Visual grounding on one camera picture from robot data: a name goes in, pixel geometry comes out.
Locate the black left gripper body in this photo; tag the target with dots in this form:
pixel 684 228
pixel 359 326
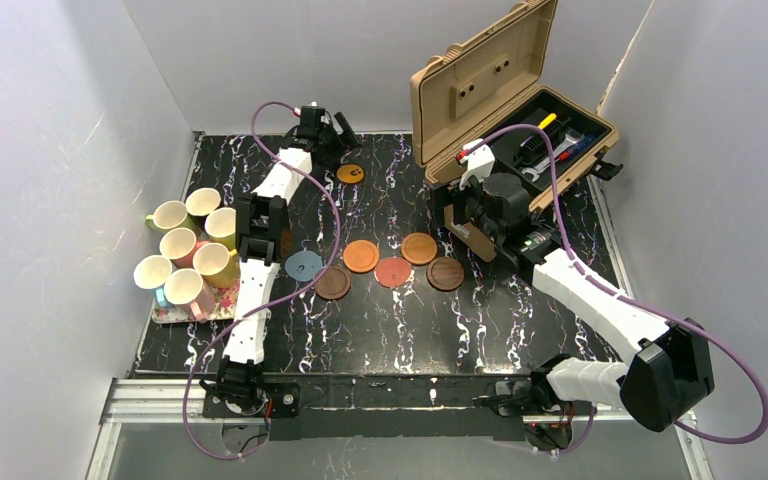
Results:
pixel 334 132

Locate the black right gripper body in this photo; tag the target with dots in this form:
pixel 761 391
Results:
pixel 462 216

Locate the orange smiley coaster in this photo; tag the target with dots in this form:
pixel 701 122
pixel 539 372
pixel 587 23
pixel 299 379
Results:
pixel 350 173

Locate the light wooden coaster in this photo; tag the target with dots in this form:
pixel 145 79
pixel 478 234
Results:
pixel 419 248

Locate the dark walnut coaster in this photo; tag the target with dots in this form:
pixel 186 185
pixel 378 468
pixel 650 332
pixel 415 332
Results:
pixel 445 273

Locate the red coaster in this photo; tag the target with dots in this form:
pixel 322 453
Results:
pixel 392 272

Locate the orange wooden coaster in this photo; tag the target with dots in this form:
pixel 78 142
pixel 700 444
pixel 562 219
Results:
pixel 361 256

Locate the blue grey coaster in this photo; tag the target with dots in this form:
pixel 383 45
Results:
pixel 303 266

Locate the dark brown coaster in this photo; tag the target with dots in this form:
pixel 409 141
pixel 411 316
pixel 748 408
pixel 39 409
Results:
pixel 334 284

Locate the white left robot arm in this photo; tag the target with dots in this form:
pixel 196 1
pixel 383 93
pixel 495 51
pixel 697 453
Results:
pixel 262 241

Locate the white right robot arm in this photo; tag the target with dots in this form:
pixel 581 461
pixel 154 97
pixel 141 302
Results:
pixel 665 366

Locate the black toolbox tray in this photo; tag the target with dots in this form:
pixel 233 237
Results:
pixel 578 139

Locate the red blue screwdriver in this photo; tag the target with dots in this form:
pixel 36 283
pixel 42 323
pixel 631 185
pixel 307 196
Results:
pixel 572 151

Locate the tan plastic toolbox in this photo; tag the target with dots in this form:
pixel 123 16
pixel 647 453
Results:
pixel 461 95

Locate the yellow mug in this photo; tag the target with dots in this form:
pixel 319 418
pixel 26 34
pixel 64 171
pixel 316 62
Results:
pixel 220 227

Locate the olive mug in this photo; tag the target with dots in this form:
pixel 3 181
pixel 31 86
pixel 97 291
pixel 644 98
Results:
pixel 202 202

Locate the green mug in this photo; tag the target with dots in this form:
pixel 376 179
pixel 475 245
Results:
pixel 169 216

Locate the peach mug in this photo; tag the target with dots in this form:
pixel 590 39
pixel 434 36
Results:
pixel 217 265

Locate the pink mug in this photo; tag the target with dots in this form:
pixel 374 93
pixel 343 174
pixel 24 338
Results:
pixel 180 246

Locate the floral tray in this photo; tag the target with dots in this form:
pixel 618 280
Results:
pixel 225 307

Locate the blue mug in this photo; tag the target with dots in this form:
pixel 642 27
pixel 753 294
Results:
pixel 151 274

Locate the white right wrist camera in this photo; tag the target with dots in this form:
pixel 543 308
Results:
pixel 478 164

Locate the yellow handled screwdriver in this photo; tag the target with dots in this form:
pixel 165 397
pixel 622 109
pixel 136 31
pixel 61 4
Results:
pixel 547 121

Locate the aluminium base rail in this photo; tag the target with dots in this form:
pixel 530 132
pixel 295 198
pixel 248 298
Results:
pixel 330 426

